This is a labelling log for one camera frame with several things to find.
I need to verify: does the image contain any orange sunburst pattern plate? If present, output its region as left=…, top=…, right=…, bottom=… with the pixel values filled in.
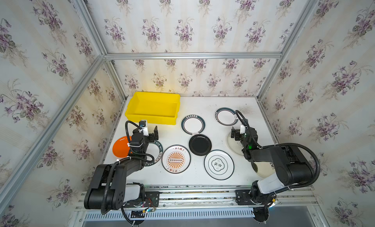
left=162, top=145, right=191, bottom=174

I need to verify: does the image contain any plain cream plate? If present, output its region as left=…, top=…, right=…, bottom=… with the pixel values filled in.
left=227, top=133, right=243, bottom=156

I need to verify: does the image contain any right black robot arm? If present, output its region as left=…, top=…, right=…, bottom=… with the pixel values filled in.
left=230, top=126, right=321, bottom=205

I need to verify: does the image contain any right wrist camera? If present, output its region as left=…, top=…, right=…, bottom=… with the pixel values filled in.
left=240, top=125, right=246, bottom=134

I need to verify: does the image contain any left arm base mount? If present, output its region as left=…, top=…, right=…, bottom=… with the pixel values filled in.
left=127, top=191, right=160, bottom=207

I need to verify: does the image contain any aluminium frame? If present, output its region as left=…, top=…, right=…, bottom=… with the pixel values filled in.
left=1, top=0, right=318, bottom=211

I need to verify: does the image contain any yellow plastic bin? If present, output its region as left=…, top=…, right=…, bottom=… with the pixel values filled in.
left=125, top=92, right=181, bottom=125

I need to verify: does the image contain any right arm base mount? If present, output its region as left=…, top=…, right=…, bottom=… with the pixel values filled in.
left=235, top=190, right=274, bottom=205

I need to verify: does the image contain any small green ringed plate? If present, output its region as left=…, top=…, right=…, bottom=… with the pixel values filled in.
left=214, top=108, right=238, bottom=126

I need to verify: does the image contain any green red ringed plate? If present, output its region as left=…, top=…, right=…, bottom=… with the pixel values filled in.
left=181, top=114, right=206, bottom=135

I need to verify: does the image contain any cream plate black floral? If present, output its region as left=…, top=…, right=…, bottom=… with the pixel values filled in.
left=251, top=162, right=275, bottom=178

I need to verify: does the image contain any large green rimmed plate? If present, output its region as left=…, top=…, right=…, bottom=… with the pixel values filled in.
left=145, top=140, right=163, bottom=166

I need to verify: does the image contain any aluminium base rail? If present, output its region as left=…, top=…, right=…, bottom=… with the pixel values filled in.
left=74, top=184, right=318, bottom=211

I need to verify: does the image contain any white plate black quatrefoil outline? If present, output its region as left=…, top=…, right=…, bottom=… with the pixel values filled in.
left=204, top=150, right=234, bottom=181

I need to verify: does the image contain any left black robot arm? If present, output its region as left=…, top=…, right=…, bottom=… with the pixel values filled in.
left=84, top=126, right=159, bottom=215

